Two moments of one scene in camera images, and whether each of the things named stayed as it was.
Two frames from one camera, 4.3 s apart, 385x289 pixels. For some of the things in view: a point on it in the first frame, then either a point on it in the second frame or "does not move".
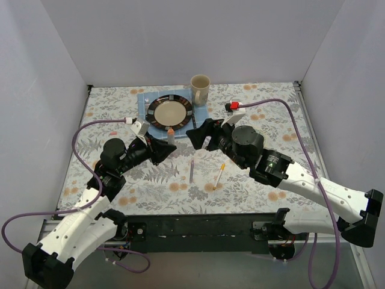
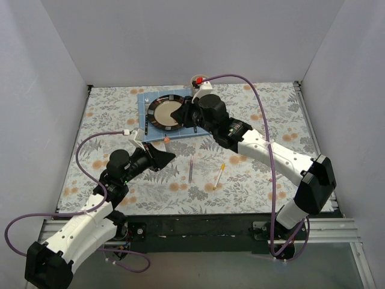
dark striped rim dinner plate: (169, 111) does not move
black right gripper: (210, 136) → (188, 114)
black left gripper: (151, 149) → (149, 158)
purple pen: (191, 171) does not move
